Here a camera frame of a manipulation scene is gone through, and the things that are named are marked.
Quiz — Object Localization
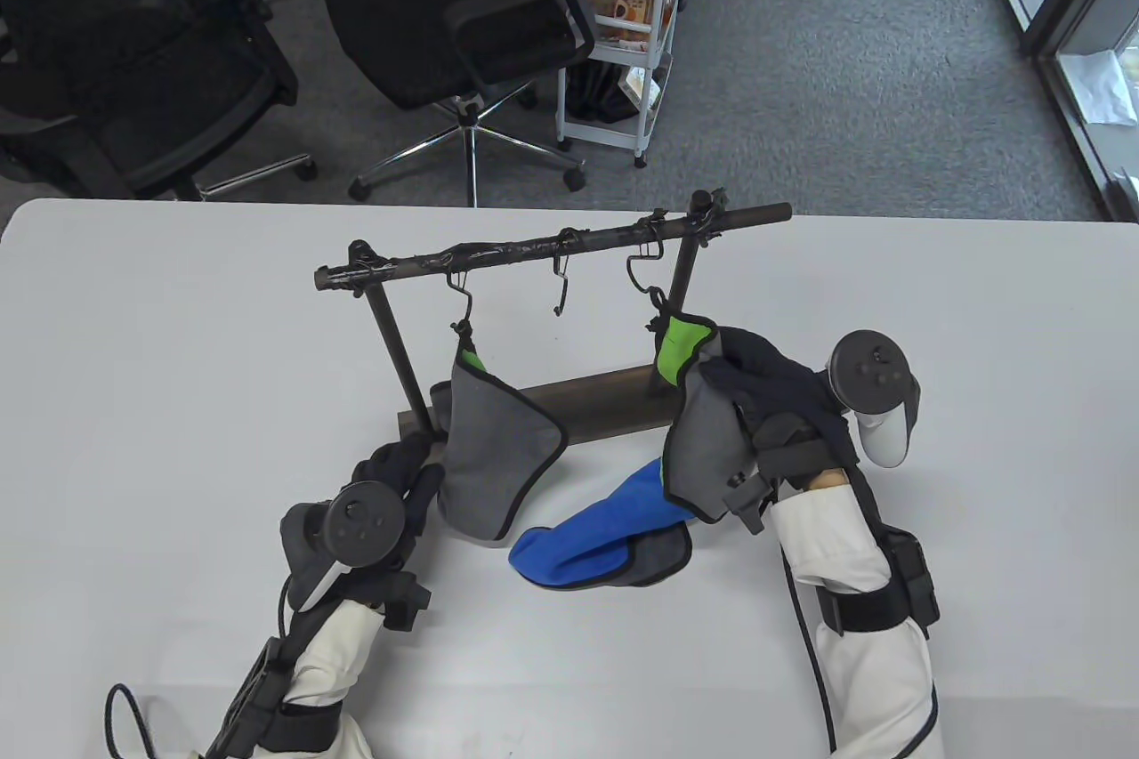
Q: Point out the person's right hand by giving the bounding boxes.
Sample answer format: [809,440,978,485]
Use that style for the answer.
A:
[701,328,860,468]

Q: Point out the person's left hand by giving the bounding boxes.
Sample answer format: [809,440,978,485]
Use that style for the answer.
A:
[350,434,444,577]

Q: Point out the green grey hand towel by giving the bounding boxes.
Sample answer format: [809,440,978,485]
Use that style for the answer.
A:
[645,287,775,526]
[430,321,570,548]

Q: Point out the blue grey hand towel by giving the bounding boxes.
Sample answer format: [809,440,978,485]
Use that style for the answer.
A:
[508,456,695,591]

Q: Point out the person's right forearm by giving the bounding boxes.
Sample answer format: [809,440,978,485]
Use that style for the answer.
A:
[770,465,944,759]

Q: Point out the black forearm sensor box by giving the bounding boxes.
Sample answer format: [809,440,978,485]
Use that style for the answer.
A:
[819,528,940,640]
[205,639,343,759]

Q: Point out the person's left forearm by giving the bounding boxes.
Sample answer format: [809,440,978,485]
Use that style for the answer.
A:
[267,594,384,759]

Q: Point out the grey VR controller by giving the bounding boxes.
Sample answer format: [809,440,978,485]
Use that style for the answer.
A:
[280,481,408,613]
[826,330,922,469]

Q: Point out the dark wooden hanging rack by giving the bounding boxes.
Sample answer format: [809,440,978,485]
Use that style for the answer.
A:
[313,190,793,448]

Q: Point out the white rolling cart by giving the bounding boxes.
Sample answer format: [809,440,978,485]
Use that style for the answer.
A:
[556,0,693,169]

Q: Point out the black bag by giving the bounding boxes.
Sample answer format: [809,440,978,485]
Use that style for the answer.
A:
[568,63,643,124]

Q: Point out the white paper sheet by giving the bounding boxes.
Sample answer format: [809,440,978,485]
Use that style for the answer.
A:
[1059,52,1139,126]

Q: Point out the black mesh office chair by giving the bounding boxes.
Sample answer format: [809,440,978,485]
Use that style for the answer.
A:
[0,0,319,202]
[322,0,599,208]

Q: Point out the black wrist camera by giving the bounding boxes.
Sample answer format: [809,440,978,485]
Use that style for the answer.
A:
[725,439,855,536]
[378,574,434,633]

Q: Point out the black cable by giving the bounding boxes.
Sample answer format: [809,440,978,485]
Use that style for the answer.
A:
[781,545,842,759]
[104,577,295,759]

